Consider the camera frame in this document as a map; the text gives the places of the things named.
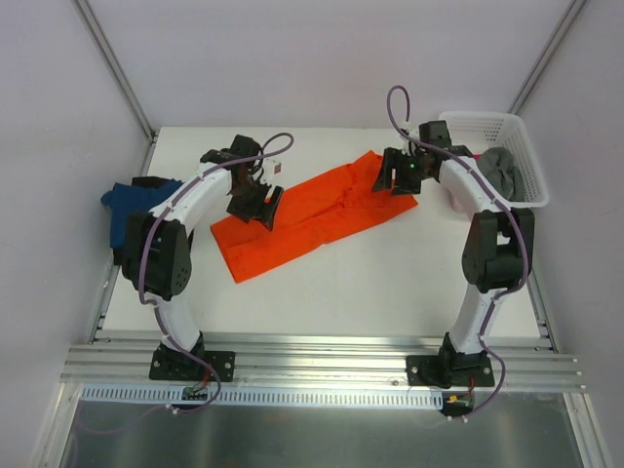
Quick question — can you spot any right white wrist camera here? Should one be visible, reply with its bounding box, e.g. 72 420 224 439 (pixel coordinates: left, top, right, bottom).
399 126 420 144

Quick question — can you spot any purple cable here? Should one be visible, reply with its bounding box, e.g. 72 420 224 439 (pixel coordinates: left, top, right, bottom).
75 132 295 435
386 85 532 424

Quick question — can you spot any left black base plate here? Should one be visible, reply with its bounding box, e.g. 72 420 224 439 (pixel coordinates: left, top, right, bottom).
148 346 236 382

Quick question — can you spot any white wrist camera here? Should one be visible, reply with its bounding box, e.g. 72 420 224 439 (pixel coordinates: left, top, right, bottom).
259 158 282 185
399 126 420 144

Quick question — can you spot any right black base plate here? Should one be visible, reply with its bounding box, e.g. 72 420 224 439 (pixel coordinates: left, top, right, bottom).
406 352 495 389

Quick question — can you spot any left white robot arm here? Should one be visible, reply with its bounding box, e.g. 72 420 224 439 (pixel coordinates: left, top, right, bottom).
121 132 294 378

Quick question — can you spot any aluminium extrusion rail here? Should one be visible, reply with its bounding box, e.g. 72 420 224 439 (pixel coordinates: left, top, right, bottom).
60 331 588 393

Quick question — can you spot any left aluminium frame post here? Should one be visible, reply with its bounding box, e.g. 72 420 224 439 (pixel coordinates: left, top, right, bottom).
72 0 158 142

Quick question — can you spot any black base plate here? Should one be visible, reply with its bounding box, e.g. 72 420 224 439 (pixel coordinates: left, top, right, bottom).
148 346 236 382
406 352 495 389

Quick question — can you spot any blue folded t shirt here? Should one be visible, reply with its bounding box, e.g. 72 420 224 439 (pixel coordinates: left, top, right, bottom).
99 181 184 250

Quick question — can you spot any orange t shirt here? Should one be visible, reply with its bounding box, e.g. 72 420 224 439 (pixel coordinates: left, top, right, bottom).
211 151 418 283

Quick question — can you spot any aluminium frame post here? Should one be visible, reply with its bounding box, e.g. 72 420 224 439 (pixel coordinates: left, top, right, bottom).
507 0 590 115
72 0 158 142

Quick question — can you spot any white slotted cable duct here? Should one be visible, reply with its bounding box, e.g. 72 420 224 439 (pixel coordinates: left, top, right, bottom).
81 384 444 410

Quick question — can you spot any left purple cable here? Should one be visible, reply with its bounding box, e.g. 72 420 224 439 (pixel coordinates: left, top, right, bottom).
75 132 295 435

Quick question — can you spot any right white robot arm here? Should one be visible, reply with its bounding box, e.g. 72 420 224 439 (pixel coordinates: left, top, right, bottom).
371 120 535 385

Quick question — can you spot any white plastic basket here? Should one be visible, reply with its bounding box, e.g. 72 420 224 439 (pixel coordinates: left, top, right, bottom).
439 110 550 209

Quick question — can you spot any right aluminium frame post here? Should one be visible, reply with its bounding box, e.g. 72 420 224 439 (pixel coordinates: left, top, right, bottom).
507 0 590 115

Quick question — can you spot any grey t shirt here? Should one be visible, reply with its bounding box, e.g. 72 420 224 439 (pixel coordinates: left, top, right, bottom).
477 147 526 202

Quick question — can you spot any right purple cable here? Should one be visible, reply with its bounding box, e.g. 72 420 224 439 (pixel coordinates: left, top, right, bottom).
386 85 532 424

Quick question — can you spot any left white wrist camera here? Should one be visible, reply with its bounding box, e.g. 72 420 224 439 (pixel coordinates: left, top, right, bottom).
259 158 282 185

